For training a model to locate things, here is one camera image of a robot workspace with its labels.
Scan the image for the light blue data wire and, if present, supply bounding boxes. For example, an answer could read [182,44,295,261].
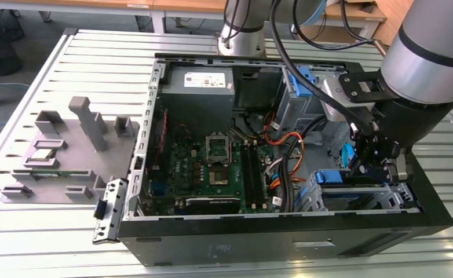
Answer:
[341,143,356,171]

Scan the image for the hard disk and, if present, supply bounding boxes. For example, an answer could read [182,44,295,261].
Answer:
[313,169,387,211]

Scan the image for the silver disk bay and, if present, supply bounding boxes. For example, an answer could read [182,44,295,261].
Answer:
[293,169,420,214]

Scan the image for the blue drive latch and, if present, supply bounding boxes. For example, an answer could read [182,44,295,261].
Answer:
[288,67,315,98]

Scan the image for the silver drive cage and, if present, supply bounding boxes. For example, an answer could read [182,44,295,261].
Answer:
[275,65,362,140]

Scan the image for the wooden desk white legs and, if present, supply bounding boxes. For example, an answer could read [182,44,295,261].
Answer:
[299,0,387,45]

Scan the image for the wooden cabinet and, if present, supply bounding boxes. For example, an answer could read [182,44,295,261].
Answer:
[371,0,416,47]

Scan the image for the black RAM slot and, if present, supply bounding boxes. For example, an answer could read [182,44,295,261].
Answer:
[240,139,256,210]
[251,139,268,210]

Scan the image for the metal socket cover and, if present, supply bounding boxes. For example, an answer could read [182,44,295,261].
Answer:
[204,131,233,166]

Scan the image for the CPU socket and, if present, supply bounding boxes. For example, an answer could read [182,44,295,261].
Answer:
[208,170,229,186]

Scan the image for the grey power supply unit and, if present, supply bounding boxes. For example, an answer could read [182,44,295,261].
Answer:
[158,67,235,137]

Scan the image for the black PC case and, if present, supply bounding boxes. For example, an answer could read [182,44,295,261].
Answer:
[116,52,453,267]

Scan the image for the black graphics card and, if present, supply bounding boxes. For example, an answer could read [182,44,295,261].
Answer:
[174,196,240,215]

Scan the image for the green motherboard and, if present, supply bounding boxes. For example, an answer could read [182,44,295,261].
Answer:
[142,138,279,217]

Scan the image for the silver card retention latch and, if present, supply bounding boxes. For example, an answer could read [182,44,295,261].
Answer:
[90,178,129,246]

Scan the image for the grey parts rack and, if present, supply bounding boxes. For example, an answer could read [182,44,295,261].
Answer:
[0,96,140,206]

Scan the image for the long wooden desk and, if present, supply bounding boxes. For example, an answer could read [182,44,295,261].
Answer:
[1,0,227,34]

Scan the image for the green RAM stick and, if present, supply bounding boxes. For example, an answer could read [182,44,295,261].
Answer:
[30,171,90,178]

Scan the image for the silver CPU chip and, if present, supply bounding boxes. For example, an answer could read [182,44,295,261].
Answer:
[30,149,56,162]

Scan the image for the black waste bin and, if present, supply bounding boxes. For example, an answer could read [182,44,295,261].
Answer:
[0,8,25,76]

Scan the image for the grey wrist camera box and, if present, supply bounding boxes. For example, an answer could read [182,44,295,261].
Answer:
[321,77,376,122]

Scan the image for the orange red wire bundle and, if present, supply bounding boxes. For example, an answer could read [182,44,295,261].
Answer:
[263,130,308,193]

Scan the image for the black cable bundle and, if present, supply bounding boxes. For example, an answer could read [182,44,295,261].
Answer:
[279,107,351,213]

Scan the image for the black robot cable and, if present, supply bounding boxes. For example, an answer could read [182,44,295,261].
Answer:
[267,0,370,137]

